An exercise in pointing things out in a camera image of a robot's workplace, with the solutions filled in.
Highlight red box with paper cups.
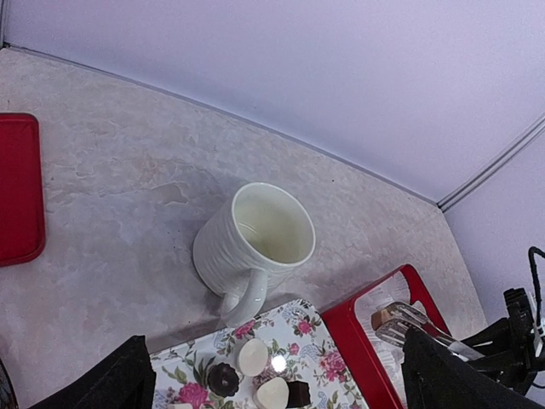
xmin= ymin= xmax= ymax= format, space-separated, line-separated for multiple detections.
xmin=321 ymin=264 xmax=450 ymax=408

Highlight metal tongs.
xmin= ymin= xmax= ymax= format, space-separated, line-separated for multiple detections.
xmin=375 ymin=302 xmax=484 ymax=361

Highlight right aluminium frame post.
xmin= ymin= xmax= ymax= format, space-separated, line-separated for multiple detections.
xmin=437 ymin=113 xmax=544 ymax=212

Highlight red box lid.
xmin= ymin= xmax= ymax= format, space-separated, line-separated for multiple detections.
xmin=1 ymin=112 xmax=46 ymax=267

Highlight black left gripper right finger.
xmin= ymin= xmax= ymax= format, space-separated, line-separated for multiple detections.
xmin=402 ymin=329 xmax=542 ymax=409

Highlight white ribbed ceramic mug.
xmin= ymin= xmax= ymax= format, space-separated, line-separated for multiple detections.
xmin=192 ymin=182 xmax=316 ymax=328

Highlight floral rectangular tray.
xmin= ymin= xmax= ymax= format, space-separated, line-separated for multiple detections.
xmin=151 ymin=299 xmax=368 ymax=408

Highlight caramel square chocolate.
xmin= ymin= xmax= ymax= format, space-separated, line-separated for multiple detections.
xmin=370 ymin=308 xmax=392 ymax=331

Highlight white round chocolate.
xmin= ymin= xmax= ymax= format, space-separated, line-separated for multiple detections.
xmin=237 ymin=338 xmax=269 ymax=377

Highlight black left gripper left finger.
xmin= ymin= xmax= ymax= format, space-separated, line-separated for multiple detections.
xmin=34 ymin=336 xmax=156 ymax=408

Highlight dark round fluted chocolate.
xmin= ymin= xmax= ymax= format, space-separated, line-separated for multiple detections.
xmin=207 ymin=362 xmax=240 ymax=398

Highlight dark square chocolate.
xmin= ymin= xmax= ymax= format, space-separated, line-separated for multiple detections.
xmin=286 ymin=381 xmax=311 ymax=408

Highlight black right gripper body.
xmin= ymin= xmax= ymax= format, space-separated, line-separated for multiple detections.
xmin=462 ymin=289 xmax=544 ymax=395

